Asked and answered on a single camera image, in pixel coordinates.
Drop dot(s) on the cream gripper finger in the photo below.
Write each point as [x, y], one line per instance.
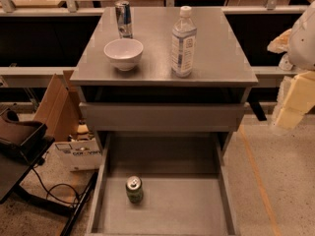
[296, 97]

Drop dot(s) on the green soda can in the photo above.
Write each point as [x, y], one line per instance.
[134, 189]

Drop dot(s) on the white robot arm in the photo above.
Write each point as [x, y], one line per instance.
[298, 45]

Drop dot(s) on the grey drawer cabinet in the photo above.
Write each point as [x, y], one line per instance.
[221, 73]

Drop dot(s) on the open grey middle drawer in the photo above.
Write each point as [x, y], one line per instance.
[184, 181]

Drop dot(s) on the silver blue energy drink can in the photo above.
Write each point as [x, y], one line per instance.
[123, 19]

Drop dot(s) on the closed grey top drawer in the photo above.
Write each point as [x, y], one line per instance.
[157, 117]

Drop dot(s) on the clear plastic water bottle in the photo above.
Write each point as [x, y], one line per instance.
[183, 43]

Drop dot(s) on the white ceramic bowl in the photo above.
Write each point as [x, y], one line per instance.
[124, 54]

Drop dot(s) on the white printed cardboard box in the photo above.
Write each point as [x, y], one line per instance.
[79, 155]

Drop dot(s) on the brown cardboard box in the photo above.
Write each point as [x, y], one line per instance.
[59, 109]

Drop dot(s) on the dark brown tray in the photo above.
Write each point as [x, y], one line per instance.
[17, 138]

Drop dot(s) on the black side table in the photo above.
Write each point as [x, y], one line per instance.
[14, 171]

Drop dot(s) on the grey metal shelf rail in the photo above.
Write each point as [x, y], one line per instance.
[39, 77]

